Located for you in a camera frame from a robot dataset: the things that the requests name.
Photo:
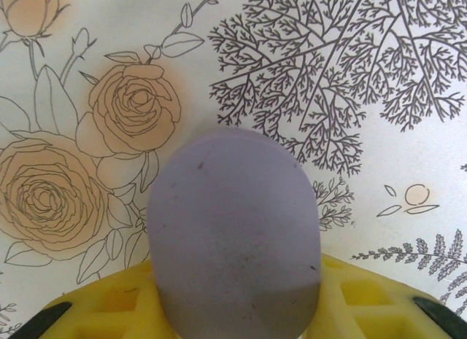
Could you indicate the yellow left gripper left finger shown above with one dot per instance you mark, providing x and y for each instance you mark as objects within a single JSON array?
[{"x": 109, "y": 310}]

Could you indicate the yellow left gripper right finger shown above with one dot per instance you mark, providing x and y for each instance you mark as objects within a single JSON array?
[{"x": 383, "y": 310}]

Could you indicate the lavender earbud charging case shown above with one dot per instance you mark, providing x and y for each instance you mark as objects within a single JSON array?
[{"x": 233, "y": 226}]

